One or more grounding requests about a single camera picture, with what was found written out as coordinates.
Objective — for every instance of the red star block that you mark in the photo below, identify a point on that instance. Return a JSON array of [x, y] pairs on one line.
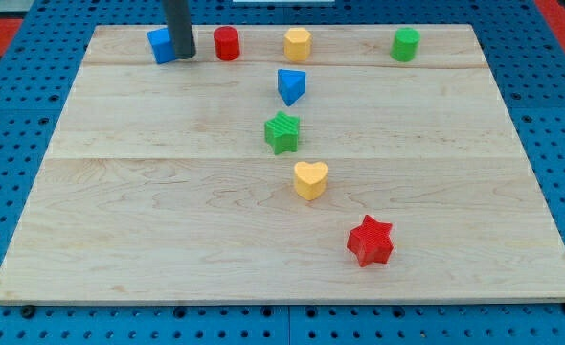
[[371, 241]]

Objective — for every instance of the green cylinder block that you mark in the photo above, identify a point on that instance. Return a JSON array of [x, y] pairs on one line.
[[405, 44]]

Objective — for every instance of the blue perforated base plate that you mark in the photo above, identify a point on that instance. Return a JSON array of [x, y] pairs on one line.
[[36, 74]]

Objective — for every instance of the light wooden board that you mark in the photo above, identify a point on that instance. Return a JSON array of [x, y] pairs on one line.
[[157, 187]]

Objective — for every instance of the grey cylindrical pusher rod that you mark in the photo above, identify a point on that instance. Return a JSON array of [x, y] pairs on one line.
[[179, 23]]

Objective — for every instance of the blue triangle block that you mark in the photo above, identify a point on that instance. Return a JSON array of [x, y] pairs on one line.
[[291, 85]]

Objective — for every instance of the yellow hexagon block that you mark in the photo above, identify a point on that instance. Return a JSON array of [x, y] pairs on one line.
[[297, 44]]

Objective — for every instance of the blue cube block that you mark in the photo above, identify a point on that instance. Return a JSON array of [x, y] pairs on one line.
[[161, 45]]

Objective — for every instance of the red cylinder block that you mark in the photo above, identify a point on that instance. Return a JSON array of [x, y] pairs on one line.
[[227, 45]]

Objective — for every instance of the yellow heart block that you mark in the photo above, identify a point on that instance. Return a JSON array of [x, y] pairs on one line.
[[310, 179]]

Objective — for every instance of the green star block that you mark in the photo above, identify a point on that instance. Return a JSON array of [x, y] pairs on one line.
[[282, 132]]

